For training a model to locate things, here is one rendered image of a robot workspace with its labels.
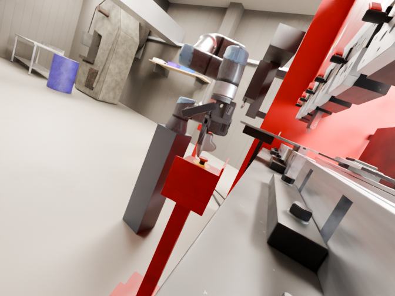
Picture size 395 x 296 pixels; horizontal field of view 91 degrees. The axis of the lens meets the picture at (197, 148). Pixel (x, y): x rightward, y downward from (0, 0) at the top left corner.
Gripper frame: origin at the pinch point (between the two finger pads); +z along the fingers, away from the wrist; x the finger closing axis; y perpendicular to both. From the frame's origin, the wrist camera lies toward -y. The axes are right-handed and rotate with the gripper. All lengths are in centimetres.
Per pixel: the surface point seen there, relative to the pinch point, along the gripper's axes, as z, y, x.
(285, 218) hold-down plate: -4.8, 20.1, -40.7
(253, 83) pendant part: -54, 5, 133
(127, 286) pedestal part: 71, -12, 7
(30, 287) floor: 80, -49, -7
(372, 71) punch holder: -29.7, 29.5, -22.3
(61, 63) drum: -21, -428, 315
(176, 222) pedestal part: 29.0, 0.3, 2.4
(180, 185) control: 11.5, -1.1, -4.7
